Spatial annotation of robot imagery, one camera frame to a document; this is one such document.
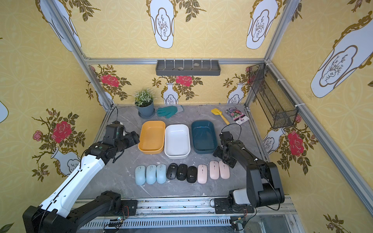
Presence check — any black mouse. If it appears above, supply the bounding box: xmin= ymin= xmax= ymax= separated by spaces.
xmin=166 ymin=163 xmax=178 ymax=180
xmin=176 ymin=164 xmax=188 ymax=181
xmin=186 ymin=166 xmax=198 ymax=183

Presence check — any black mouse right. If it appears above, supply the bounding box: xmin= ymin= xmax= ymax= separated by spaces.
xmin=186 ymin=166 xmax=198 ymax=183

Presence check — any potted green plant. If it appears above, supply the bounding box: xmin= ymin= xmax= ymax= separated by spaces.
xmin=135 ymin=88 xmax=155 ymax=119

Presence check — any grey wall shelf tray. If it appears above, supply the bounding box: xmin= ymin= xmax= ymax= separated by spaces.
xmin=155 ymin=59 xmax=221 ymax=76

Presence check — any white storage box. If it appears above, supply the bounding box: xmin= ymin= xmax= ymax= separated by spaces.
xmin=164 ymin=124 xmax=191 ymax=160

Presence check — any black mouse left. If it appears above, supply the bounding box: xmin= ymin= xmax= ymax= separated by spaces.
xmin=166 ymin=163 xmax=178 ymax=180

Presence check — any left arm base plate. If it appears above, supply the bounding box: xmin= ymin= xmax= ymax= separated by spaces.
xmin=114 ymin=199 xmax=138 ymax=217

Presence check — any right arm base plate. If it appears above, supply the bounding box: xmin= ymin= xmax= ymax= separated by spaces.
xmin=213 ymin=198 xmax=255 ymax=215

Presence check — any flower seed packet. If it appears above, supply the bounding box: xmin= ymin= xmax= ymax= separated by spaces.
xmin=225 ymin=107 xmax=249 ymax=125

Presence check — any yellow storage box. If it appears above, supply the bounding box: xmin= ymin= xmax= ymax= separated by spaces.
xmin=138 ymin=120 xmax=166 ymax=154

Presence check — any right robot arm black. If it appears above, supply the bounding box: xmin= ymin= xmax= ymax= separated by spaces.
xmin=213 ymin=132 xmax=285 ymax=208

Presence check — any green rubber glove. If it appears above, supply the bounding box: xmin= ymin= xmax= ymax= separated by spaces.
xmin=156 ymin=105 xmax=184 ymax=118

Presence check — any black mouse middle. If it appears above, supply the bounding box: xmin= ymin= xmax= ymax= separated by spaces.
xmin=176 ymin=164 xmax=188 ymax=181

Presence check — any black wire mesh basket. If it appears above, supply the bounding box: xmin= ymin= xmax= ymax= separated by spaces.
xmin=246 ymin=63 xmax=298 ymax=129

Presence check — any teal storage box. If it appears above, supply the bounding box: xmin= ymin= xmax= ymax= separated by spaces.
xmin=191 ymin=120 xmax=218 ymax=154

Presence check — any pink mouse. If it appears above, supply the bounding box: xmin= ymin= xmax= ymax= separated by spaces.
xmin=219 ymin=161 xmax=230 ymax=180
xmin=197 ymin=165 xmax=208 ymax=184
xmin=209 ymin=160 xmax=220 ymax=180

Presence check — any light blue mouse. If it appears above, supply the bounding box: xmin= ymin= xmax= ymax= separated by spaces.
xmin=135 ymin=165 xmax=146 ymax=186
xmin=146 ymin=165 xmax=157 ymax=185
xmin=156 ymin=164 xmax=167 ymax=184

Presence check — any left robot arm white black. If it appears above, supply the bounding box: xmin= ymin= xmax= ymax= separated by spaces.
xmin=22 ymin=121 xmax=140 ymax=233

